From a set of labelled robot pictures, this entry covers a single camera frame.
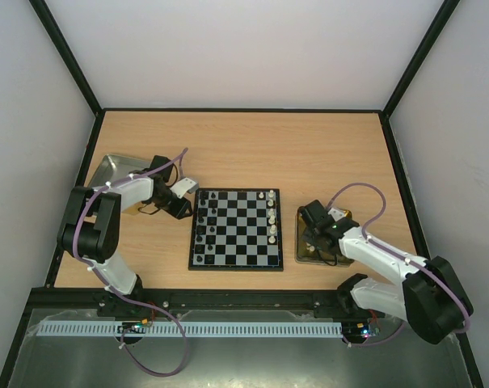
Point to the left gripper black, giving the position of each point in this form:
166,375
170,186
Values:
179,211

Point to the light blue slotted cable duct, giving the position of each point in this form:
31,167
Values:
190,329

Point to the gold metal tin tray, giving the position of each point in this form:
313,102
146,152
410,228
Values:
309,254

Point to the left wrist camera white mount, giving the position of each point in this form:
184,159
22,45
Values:
183,187

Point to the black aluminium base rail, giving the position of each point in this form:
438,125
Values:
323,303

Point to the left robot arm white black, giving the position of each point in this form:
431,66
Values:
90,227

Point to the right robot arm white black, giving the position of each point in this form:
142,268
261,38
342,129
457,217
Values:
425,293

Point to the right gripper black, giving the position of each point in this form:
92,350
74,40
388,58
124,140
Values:
313,233

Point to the silver metal tin tray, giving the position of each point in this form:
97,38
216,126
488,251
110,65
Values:
115,169

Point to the black white chess board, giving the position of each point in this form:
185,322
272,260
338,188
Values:
236,229

